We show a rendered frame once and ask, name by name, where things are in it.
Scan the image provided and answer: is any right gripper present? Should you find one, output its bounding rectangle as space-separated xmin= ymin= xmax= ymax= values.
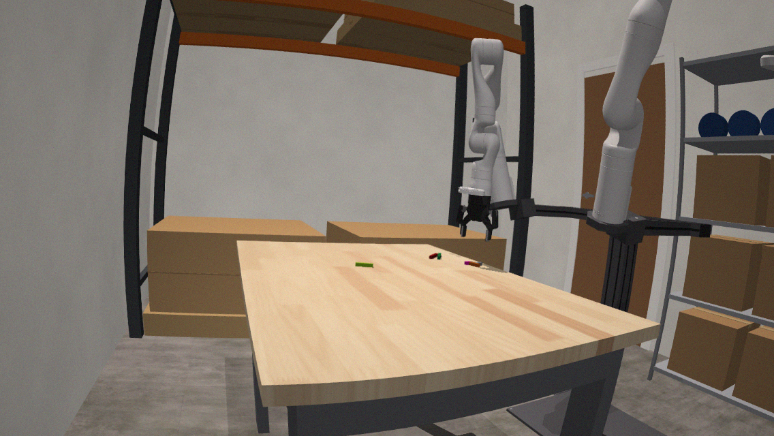
xmin=456 ymin=195 xmax=498 ymax=242

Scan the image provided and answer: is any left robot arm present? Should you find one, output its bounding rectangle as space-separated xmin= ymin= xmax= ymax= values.
xmin=592 ymin=0 xmax=672 ymax=224

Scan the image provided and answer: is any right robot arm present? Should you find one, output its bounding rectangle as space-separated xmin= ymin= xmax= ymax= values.
xmin=459 ymin=38 xmax=516 ymax=203

